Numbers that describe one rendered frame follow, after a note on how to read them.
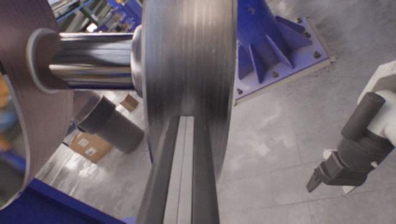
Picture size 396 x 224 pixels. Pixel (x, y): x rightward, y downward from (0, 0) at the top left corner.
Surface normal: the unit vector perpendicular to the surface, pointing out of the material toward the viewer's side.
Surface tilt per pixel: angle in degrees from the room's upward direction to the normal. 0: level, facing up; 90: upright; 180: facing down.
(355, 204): 0
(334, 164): 47
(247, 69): 90
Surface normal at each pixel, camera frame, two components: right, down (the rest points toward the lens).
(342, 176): -0.03, 0.61
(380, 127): -1.00, -0.08
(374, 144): -0.38, -0.25
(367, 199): -0.62, -0.62
